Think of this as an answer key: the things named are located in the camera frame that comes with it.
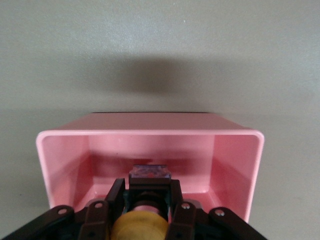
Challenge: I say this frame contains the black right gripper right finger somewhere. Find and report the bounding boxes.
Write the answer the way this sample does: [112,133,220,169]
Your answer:
[164,178,267,240]

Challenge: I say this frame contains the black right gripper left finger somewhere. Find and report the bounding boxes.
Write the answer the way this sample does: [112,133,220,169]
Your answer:
[0,177,126,240]

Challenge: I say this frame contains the pink plastic box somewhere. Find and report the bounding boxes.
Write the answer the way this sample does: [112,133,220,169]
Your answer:
[35,112,265,225]

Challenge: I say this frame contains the yellow push button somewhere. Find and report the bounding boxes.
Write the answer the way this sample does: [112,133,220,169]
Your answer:
[109,164,173,240]

